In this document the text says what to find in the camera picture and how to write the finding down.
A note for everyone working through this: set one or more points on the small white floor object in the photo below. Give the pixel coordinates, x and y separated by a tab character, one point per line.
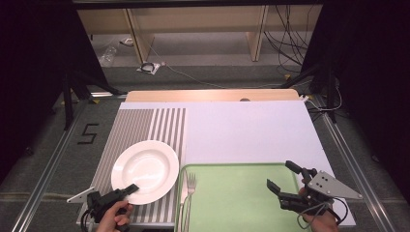
127	42

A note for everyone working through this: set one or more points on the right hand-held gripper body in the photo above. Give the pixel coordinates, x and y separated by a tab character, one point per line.
324	186

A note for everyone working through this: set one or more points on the person's left hand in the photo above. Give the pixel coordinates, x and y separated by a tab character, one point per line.
114	216

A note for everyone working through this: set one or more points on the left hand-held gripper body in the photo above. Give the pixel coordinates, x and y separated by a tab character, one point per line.
103	199

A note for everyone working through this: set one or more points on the black curtain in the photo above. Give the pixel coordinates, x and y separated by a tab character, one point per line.
32	64
370	64

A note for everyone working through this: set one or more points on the metal fork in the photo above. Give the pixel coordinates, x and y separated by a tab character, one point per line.
191	183

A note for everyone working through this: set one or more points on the wooden table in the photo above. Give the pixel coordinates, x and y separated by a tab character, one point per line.
209	95

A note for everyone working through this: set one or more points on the white plate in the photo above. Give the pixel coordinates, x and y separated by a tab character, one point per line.
145	167

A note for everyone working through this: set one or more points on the white table cover sheet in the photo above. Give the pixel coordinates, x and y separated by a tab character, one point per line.
251	132

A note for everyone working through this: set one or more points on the grey striped placemat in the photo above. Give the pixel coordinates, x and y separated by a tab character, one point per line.
135	125

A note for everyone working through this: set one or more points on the person's right hand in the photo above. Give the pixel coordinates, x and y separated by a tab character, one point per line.
322	223

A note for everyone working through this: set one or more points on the wooden counter cabinet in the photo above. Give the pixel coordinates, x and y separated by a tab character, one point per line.
193	19

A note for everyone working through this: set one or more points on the black metal stand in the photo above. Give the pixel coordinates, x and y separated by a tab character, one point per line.
328	87
67	103

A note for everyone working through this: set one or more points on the aluminium floor rail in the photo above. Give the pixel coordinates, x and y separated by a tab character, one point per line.
48	167
357	174

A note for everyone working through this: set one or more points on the green tray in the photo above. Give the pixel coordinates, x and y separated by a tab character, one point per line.
235	199

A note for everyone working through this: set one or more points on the clear plastic bottle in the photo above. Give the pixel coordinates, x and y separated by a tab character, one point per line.
108	56

